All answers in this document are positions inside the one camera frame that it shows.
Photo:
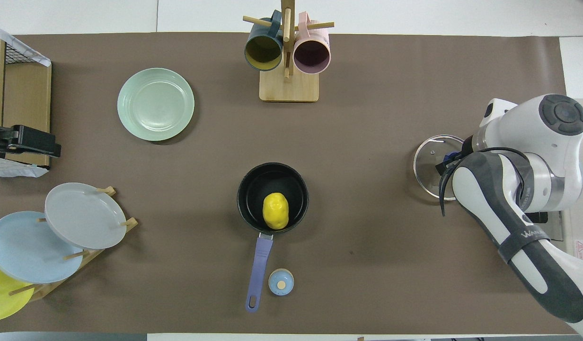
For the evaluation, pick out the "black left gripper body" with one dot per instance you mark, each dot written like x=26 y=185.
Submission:
x=31 y=138

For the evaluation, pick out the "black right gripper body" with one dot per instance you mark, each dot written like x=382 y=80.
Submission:
x=446 y=168

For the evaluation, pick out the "glass lid blue knob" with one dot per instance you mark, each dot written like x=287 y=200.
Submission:
x=426 y=166

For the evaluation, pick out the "yellow potato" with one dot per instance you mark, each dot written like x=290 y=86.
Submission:
x=276 y=211

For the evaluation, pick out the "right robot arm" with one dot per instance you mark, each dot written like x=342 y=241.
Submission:
x=556 y=142

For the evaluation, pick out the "grey plate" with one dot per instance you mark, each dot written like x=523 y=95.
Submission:
x=83 y=215

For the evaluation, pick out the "light blue plate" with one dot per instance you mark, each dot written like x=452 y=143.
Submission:
x=26 y=251

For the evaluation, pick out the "light green plate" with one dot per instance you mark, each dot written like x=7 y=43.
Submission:
x=155 y=104

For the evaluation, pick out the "wooden plate rack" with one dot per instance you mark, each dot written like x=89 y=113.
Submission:
x=45 y=289

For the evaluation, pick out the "yellow plate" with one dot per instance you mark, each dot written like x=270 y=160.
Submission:
x=0 y=298

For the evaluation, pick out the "white crumpled paper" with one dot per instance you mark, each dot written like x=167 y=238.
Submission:
x=12 y=169

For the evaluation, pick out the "wooden shelf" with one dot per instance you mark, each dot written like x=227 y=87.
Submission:
x=29 y=94

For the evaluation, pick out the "white plastic sheet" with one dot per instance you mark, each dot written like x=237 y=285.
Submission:
x=33 y=56

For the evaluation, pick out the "brown table mat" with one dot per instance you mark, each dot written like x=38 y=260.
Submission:
x=367 y=118

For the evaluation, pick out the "wooden mug tree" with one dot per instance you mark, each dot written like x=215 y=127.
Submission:
x=289 y=90

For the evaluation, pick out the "pink mug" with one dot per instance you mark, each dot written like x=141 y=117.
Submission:
x=312 y=54

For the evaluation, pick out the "dark blue mug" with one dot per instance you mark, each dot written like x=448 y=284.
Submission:
x=263 y=49

